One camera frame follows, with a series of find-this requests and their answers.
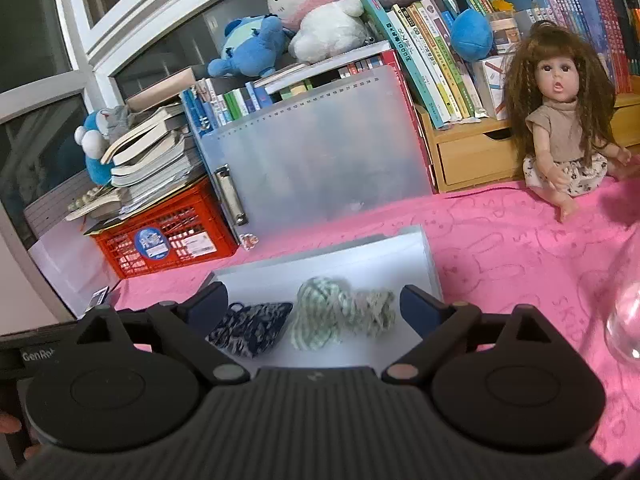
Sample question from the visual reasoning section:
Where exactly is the person's left hand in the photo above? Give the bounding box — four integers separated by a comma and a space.
0, 411, 44, 464

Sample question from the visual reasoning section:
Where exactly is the translucent clipboard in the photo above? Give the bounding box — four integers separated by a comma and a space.
192, 64, 437, 242

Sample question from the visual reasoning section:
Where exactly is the clear drinking glass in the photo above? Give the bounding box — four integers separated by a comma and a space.
604, 237, 640, 367

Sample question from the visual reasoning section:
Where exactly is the large blue white plush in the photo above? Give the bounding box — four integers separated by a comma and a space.
369, 0, 495, 62

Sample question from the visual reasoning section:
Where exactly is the green checked cloth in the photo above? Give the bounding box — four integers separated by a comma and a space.
290, 276, 353, 352

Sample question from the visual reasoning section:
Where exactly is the brown haired doll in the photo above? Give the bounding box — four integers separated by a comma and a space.
504, 21, 640, 224

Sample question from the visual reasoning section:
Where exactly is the string of wooden beads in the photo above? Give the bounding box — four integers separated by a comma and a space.
66, 186, 105, 212

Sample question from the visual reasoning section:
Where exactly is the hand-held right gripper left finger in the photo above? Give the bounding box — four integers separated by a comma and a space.
75, 281, 252, 387

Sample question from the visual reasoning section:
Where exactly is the row of thin blue books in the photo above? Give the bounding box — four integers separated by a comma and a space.
181, 42, 401, 133

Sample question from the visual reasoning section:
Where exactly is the red plastic crate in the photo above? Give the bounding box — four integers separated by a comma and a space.
91, 176, 239, 279

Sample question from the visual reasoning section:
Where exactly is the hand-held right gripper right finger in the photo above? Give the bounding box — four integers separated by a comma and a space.
381, 284, 557, 386

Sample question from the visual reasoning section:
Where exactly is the white carton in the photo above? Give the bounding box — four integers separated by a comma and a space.
471, 55, 517, 122

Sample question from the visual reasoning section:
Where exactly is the grey shallow tray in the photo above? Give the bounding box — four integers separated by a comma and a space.
206, 225, 444, 377

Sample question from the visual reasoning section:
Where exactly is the blue robot cat plush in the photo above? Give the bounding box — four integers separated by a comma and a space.
74, 109, 123, 187

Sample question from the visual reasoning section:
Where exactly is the white window frame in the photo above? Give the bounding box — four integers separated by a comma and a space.
0, 0, 283, 323

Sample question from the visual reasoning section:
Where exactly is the dark blue patterned pouch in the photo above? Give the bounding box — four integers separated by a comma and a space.
206, 301, 294, 359

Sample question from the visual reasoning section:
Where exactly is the pink bunny print blanket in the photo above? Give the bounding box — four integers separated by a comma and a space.
105, 175, 640, 480

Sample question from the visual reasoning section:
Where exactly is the row of blue red books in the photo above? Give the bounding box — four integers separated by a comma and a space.
502, 0, 640, 95

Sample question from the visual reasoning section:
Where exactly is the pink white bunny plush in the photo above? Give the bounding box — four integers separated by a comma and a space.
251, 0, 370, 65

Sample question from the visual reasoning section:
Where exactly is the wooden desk organizer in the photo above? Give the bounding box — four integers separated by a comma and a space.
416, 92, 640, 194

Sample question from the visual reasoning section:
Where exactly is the beige knit piece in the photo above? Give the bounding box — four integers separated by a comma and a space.
345, 287, 399, 339

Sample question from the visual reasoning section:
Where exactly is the row of green spine books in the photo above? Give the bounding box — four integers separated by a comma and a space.
361, 0, 503, 130

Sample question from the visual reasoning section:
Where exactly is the blue alien plush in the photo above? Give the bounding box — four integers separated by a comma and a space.
206, 15, 292, 79

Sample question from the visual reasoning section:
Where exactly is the stack of worn books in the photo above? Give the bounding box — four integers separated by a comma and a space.
65, 67, 206, 223

